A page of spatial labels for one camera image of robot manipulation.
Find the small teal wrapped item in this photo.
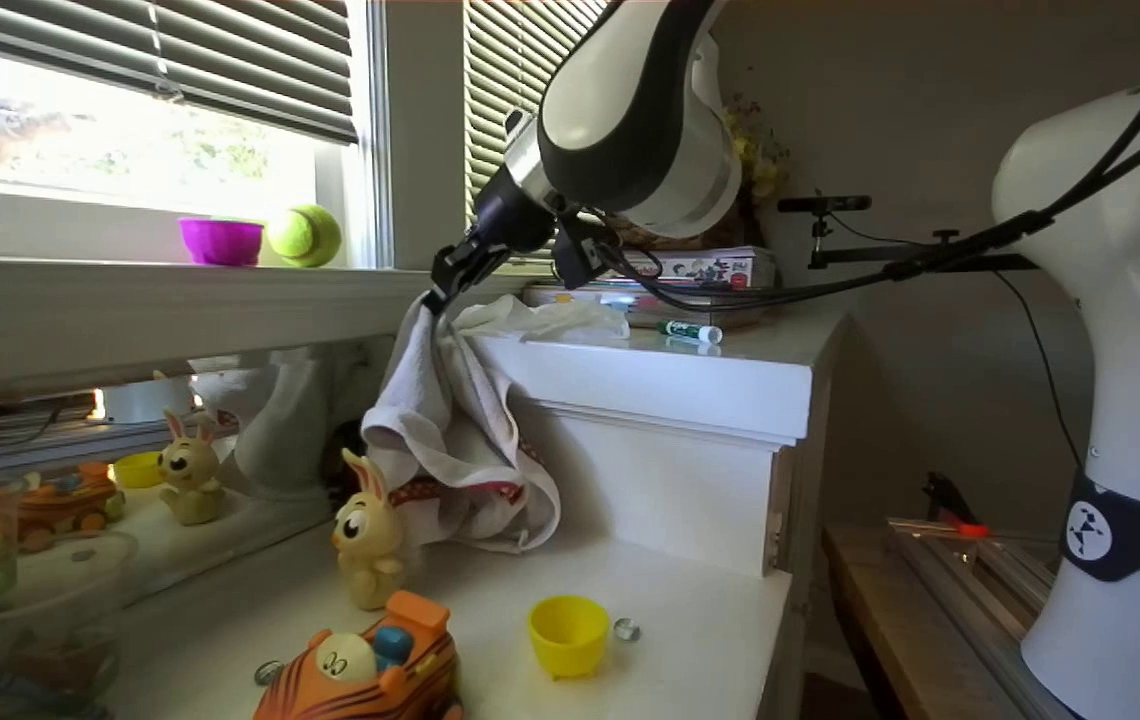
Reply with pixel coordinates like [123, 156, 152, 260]
[655, 321, 725, 351]

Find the yellow flower bunch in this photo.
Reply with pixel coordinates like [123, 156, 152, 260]
[729, 95, 788, 210]

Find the green tennis ball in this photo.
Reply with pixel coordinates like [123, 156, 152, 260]
[264, 203, 343, 270]

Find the purple plastic bowl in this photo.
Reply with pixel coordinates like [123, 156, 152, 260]
[180, 218, 259, 270]

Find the crumpled clear plastic bag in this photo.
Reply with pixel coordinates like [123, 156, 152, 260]
[451, 298, 628, 345]

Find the white and red towel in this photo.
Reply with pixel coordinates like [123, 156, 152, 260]
[361, 304, 563, 553]

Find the flat cardboard box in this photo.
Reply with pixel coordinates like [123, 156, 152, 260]
[518, 245, 779, 323]

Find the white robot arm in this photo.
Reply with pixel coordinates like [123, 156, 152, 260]
[427, 0, 1140, 720]

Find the yellow bunny toy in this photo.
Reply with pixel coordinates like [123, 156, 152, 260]
[333, 453, 406, 611]

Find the black camera stand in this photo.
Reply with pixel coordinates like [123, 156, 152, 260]
[779, 196, 1057, 280]

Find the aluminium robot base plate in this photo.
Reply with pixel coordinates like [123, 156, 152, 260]
[886, 521, 1076, 720]

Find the yellow plastic cup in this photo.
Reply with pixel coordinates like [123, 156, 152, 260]
[527, 593, 611, 679]

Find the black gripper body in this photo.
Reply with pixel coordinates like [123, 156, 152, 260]
[427, 163, 551, 317]

